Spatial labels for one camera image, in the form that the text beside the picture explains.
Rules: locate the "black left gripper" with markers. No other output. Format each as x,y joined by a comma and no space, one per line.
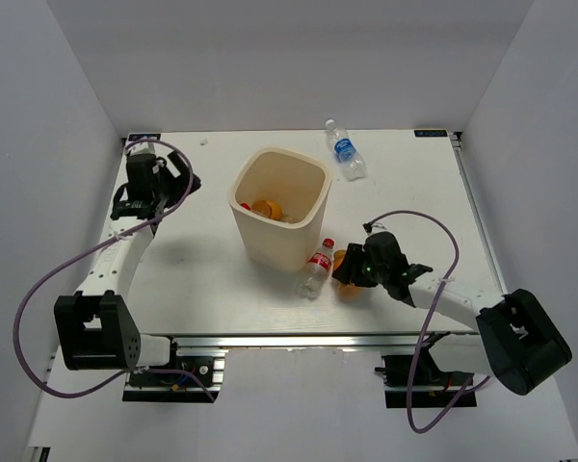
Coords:
182,184

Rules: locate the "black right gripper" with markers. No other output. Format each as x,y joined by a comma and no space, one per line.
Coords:
354,255

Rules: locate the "orange juice bottle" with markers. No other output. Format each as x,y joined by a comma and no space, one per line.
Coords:
267,209
342,290

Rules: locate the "clear bottle red cap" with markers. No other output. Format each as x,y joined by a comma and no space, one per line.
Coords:
316,271

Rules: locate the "clear bottle blue label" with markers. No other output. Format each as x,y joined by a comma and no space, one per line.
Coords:
346,155

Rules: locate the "blue label crushed bottle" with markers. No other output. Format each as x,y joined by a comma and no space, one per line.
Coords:
289,219

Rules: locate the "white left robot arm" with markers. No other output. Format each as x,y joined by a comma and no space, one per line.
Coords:
96,329

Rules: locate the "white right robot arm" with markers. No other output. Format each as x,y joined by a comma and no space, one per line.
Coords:
511,336

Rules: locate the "cream plastic bin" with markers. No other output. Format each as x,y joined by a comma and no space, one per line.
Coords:
278,201

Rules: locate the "left blue table label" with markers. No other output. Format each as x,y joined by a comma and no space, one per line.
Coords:
143,136

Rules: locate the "blue table label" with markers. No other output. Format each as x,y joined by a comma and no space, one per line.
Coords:
430,133
143,136

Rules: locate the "right blue table label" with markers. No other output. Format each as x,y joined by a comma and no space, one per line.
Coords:
430,133

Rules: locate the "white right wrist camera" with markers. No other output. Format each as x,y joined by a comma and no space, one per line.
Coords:
372,228

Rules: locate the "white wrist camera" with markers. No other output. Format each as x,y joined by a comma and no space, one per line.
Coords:
372,228
143,146

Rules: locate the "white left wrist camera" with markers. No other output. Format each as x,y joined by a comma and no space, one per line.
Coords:
143,146

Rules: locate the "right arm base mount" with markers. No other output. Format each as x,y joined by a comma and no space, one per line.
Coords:
432,387

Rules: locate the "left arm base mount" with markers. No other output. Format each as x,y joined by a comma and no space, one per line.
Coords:
194,374

